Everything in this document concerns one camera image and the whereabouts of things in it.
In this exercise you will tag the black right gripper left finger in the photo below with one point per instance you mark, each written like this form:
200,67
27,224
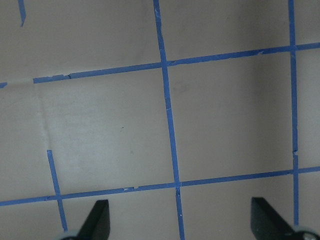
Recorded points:
97,225

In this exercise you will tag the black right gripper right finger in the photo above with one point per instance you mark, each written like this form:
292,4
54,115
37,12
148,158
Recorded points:
267,224

